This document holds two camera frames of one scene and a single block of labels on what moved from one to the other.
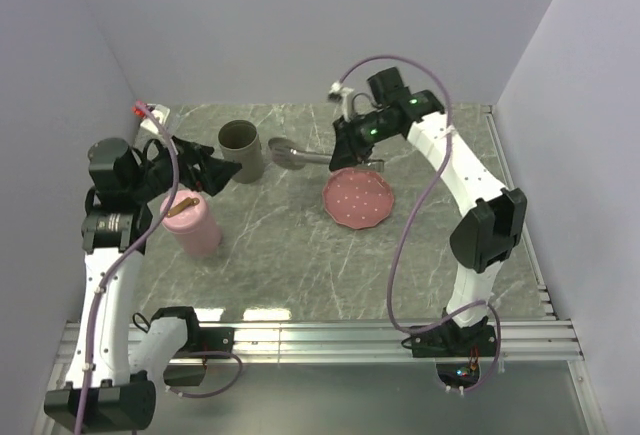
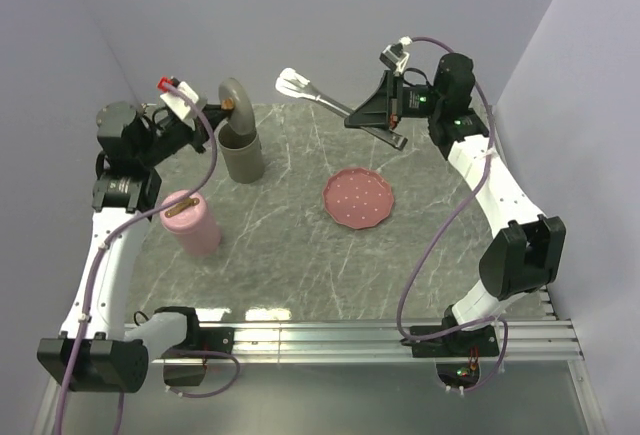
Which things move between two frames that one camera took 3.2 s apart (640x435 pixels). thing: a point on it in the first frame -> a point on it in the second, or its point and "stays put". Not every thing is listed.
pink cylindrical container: x=204 y=242 stays put
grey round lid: x=280 y=151 -> x=242 y=117
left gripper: x=213 y=172 -> x=197 y=132
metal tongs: x=286 y=155 -> x=291 y=82
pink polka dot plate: x=357 y=198 stays put
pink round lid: x=186 y=213 stays put
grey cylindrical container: x=239 y=142 stays put
